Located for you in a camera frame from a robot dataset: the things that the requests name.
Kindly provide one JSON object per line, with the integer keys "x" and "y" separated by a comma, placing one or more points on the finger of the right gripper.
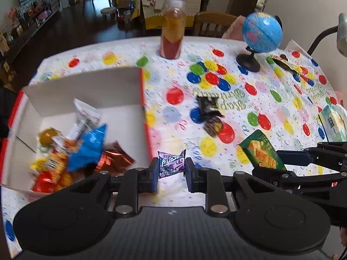
{"x": 296, "y": 158}

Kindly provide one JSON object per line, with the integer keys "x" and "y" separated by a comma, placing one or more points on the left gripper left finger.
{"x": 129, "y": 186}

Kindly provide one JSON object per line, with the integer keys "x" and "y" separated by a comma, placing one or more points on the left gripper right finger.
{"x": 207, "y": 181}

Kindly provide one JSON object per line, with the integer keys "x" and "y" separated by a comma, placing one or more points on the shiny red foil snack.
{"x": 114, "y": 160}

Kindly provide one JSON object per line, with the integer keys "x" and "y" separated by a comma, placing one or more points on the purple candy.
{"x": 171, "y": 164}

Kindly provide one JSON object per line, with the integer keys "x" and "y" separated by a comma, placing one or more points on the green snack packet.
{"x": 260, "y": 151}

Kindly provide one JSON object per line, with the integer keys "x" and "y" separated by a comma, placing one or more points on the blue cookie packet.
{"x": 89, "y": 151}

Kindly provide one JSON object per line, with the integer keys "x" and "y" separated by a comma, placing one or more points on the black snack packet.
{"x": 208, "y": 107}

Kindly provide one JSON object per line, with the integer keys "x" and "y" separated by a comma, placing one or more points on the white snack packet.
{"x": 88, "y": 118}

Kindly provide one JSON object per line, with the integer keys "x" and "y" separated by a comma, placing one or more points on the red chips bag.
{"x": 55, "y": 177}

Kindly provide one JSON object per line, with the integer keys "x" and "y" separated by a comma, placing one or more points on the red white cardboard box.
{"x": 72, "y": 105}

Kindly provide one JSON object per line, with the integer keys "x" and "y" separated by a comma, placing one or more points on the yellow snack packet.
{"x": 39, "y": 164}

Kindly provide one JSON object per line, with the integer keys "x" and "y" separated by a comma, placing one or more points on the tissue pack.
{"x": 334, "y": 121}

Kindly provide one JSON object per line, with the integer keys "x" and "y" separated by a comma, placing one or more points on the balloon pattern tablecloth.
{"x": 219, "y": 154}

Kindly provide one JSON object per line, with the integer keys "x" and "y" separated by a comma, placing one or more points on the opened wrapper near lamp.
{"x": 283, "y": 63}

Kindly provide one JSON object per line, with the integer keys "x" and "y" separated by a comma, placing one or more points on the small blue globe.
{"x": 262, "y": 33}

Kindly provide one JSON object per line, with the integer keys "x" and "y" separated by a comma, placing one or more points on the wooden chair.
{"x": 212, "y": 24}

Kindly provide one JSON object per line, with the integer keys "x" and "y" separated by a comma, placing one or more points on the orange juice bottle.
{"x": 173, "y": 28}

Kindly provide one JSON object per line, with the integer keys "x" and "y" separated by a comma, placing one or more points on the sofa with yellow cover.
{"x": 150, "y": 12}

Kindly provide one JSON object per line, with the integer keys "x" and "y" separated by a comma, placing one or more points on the tv console cabinet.
{"x": 13, "y": 43}

